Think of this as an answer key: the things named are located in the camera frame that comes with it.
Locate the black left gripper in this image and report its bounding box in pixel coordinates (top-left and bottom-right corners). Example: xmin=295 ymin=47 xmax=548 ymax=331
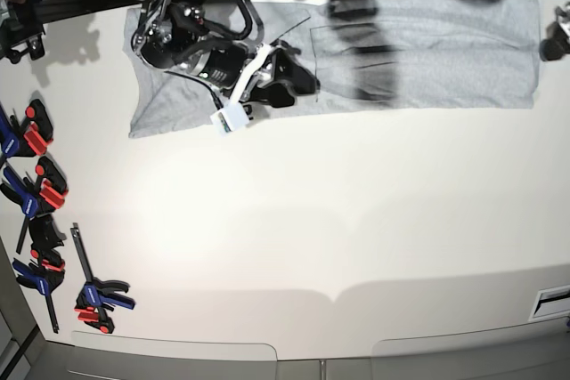
xmin=540 ymin=5 xmax=569 ymax=61

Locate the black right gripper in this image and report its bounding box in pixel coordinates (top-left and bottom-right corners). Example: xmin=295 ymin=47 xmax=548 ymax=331
xmin=256 ymin=40 xmax=320 ymax=109

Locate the grey T-shirt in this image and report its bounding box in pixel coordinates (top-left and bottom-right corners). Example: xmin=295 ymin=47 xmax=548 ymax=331
xmin=122 ymin=0 xmax=542 ymax=140

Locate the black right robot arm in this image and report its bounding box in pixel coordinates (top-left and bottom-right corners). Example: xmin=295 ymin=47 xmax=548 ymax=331
xmin=130 ymin=0 xmax=320 ymax=109

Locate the white label plate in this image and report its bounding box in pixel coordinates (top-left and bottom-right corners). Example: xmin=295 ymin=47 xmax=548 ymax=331
xmin=529 ymin=285 xmax=570 ymax=322

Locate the blue red bar clamp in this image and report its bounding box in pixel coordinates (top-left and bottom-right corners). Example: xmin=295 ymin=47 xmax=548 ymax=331
xmin=1 ymin=99 xmax=53 ymax=166
xmin=12 ymin=214 xmax=65 ymax=334
xmin=70 ymin=223 xmax=135 ymax=335
xmin=1 ymin=156 xmax=69 ymax=255

